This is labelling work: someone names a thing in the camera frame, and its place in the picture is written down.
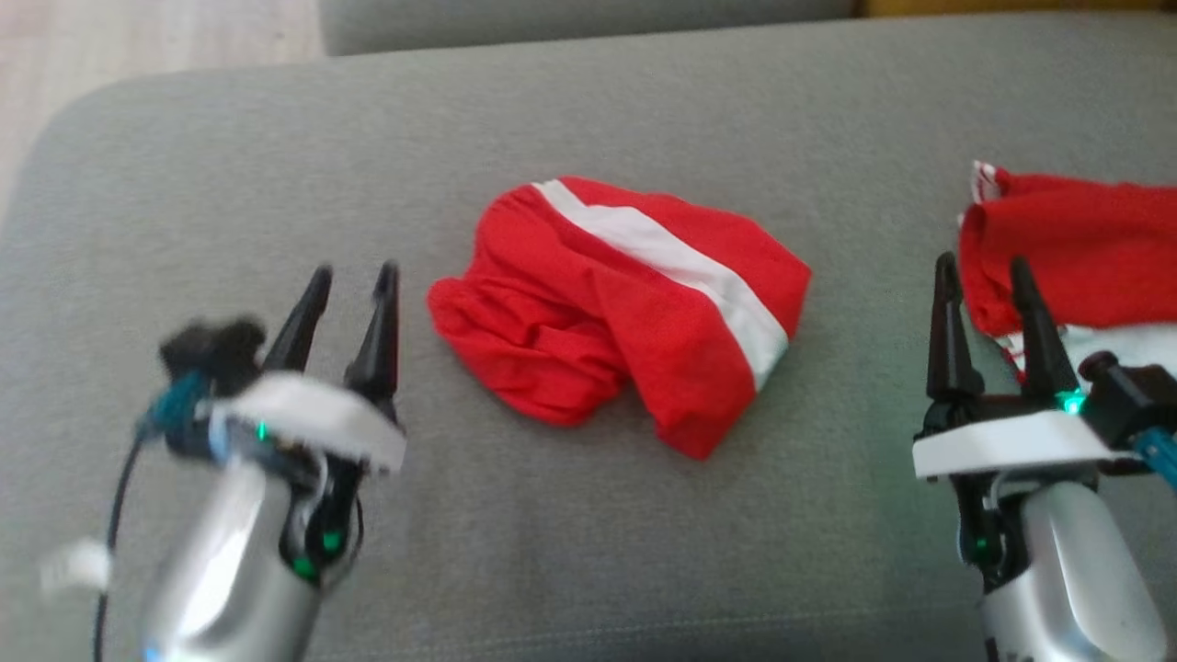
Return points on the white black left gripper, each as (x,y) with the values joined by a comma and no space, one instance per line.
(313,418)

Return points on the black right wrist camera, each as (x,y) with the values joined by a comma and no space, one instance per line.
(1126,395)

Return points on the big yellow sofa back cushion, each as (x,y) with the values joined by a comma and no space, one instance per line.
(1011,6)

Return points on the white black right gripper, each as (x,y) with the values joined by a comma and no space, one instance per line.
(1002,441)

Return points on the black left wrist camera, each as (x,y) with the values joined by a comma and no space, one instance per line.
(216,354)

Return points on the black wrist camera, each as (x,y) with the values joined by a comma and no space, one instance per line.
(216,354)
(1126,395)

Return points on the long grey sofa seat cushion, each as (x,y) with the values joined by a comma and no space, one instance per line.
(588,23)

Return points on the large grey sofa seat cushion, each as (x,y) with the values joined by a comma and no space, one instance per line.
(588,552)

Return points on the red and white t-shirt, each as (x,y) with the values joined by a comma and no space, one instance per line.
(1085,248)

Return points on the red shorts with white stripe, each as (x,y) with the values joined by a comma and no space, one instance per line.
(662,313)

